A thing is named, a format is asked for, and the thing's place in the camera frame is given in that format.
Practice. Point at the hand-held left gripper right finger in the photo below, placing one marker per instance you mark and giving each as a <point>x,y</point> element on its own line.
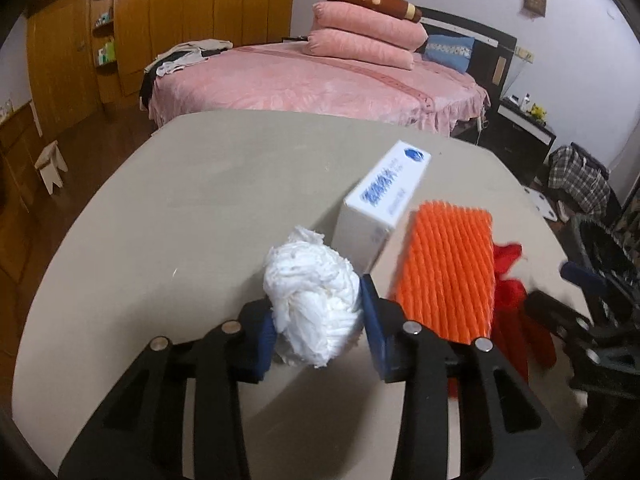
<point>379,335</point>

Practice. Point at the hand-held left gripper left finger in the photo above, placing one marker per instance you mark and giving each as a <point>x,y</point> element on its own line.
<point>260,350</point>

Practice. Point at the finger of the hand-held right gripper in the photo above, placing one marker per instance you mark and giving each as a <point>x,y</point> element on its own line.
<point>577,276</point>
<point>552,310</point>

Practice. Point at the trash bin with black bag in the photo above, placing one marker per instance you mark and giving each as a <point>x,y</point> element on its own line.
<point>600,245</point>

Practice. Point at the red cloth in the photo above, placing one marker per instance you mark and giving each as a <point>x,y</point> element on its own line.
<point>510,300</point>

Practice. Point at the white tissue wad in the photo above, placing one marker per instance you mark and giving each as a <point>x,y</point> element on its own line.
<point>310,300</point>

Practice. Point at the patterned curtain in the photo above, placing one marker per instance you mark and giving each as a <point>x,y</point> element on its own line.
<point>627,225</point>

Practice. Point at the white bathroom scale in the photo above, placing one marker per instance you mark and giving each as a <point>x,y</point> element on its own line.
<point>540,202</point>

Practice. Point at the orange foam net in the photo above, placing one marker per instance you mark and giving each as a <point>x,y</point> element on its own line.
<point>445,270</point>

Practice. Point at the plaid cloth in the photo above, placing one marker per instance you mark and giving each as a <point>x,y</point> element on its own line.
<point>580,180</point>

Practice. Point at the white box with blue print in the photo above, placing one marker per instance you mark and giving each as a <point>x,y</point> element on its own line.
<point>380,195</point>

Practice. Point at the dark nightstand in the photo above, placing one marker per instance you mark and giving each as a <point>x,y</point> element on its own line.
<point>515,140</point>

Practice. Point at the yellow plush toy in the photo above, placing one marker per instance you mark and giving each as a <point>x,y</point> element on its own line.
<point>538,112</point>

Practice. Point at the dark wooden bed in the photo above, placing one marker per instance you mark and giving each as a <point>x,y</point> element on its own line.
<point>490,55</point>

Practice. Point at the blue pillow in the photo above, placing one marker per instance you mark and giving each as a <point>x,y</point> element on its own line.
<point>450,52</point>

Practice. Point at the pink bed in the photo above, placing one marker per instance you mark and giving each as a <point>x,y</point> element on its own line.
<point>300,85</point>

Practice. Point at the small wooden stool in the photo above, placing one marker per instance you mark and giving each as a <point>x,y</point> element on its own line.
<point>50,162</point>

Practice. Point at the pile of clothes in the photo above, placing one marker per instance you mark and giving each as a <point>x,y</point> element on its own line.
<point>185,55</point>

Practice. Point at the green bottles on shelf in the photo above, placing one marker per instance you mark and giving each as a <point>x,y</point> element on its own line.
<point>107,52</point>

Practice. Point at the brown dotted pillow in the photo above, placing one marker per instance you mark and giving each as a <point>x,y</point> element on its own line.
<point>370,0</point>

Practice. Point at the wooden door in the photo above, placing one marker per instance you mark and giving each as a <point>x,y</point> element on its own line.
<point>60,65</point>

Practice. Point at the wooden wardrobe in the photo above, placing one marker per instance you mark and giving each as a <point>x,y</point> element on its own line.
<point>210,5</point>

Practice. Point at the wall power outlet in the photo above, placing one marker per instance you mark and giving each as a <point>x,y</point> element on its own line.
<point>523,55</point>

